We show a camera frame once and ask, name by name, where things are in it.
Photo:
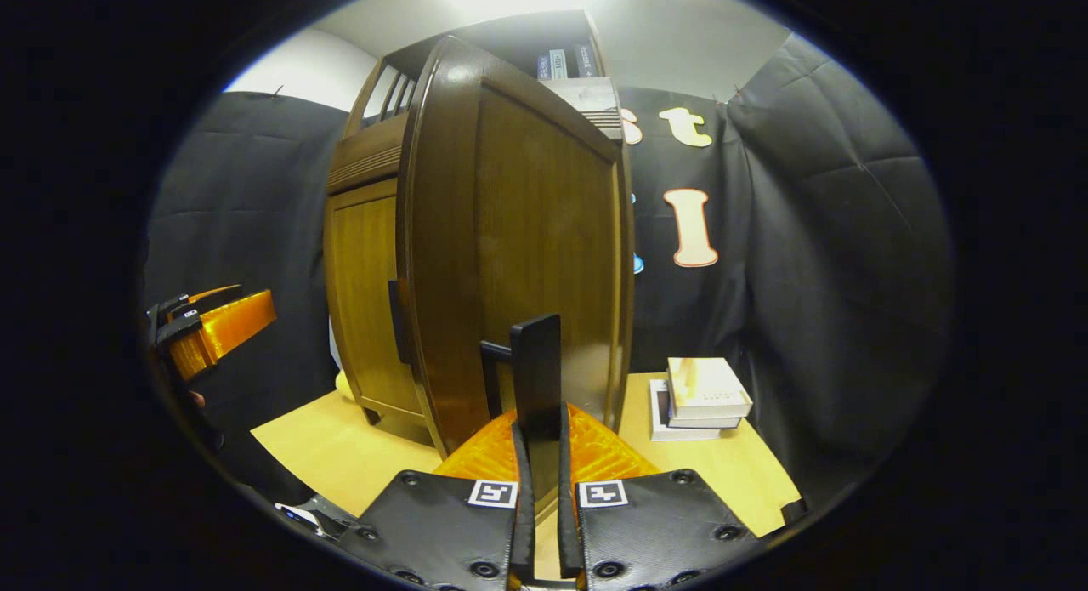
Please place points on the thin grey book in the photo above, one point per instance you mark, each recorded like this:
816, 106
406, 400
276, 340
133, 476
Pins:
701, 423

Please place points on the black backdrop cloth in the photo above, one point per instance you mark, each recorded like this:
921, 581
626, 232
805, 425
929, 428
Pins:
833, 259

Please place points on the thick white book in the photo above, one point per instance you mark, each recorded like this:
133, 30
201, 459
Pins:
705, 387

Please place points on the flat white book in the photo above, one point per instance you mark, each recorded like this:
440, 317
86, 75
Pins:
660, 421

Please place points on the wooden cabinet door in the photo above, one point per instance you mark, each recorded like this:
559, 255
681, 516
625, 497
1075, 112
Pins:
527, 217
365, 302

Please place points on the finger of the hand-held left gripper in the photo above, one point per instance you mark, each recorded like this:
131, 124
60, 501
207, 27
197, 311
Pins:
229, 327
212, 296

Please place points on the wooden double-door shoe cabinet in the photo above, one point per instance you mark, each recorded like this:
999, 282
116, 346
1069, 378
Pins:
501, 31

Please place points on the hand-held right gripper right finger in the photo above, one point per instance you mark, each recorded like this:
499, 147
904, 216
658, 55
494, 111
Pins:
568, 531

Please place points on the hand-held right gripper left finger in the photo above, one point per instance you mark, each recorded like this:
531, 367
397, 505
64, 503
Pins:
521, 531

